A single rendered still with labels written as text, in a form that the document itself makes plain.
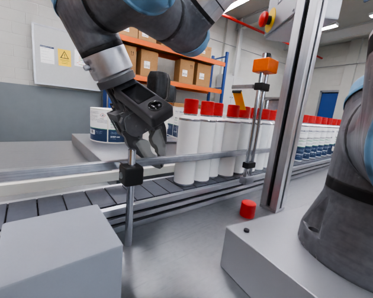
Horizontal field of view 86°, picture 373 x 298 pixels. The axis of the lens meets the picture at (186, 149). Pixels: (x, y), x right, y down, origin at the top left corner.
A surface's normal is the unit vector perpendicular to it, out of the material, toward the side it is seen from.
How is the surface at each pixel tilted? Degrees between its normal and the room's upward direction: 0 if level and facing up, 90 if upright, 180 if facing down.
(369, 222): 70
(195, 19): 124
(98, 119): 90
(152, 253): 0
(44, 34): 90
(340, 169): 89
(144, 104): 40
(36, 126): 90
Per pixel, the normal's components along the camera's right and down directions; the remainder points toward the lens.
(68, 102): 0.52, 0.22
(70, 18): -0.39, 0.62
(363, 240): -0.68, -0.28
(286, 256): 0.13, -0.98
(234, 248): -0.85, 0.02
